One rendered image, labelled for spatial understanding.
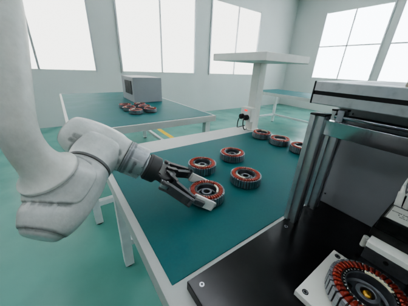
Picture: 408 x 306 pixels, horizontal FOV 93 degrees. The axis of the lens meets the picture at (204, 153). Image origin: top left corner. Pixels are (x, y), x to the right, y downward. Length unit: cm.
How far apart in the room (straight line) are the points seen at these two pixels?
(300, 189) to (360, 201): 19
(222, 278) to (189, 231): 15
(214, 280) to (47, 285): 124
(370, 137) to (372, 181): 21
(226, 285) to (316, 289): 16
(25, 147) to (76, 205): 13
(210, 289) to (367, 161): 47
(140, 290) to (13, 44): 120
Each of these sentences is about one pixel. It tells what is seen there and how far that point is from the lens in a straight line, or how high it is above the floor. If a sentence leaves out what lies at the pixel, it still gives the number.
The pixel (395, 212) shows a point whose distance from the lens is 47.
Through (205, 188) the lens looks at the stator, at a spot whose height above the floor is 78.
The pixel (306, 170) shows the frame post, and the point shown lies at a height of 92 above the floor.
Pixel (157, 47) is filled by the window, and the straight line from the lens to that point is 488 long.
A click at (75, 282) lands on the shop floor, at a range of 150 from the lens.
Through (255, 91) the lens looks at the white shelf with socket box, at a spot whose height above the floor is 101.
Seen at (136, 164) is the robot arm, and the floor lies 90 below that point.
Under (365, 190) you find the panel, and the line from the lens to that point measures 66.
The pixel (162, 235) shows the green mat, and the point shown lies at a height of 75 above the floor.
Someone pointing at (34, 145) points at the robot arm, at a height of 101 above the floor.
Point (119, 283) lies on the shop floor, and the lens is 140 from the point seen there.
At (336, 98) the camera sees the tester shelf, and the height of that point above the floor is 109.
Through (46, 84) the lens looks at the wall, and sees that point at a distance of 450.
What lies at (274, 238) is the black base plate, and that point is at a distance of 53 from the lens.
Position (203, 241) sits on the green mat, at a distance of 51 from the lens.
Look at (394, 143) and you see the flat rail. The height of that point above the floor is 103.
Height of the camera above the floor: 113
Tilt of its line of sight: 24 degrees down
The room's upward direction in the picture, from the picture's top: 3 degrees clockwise
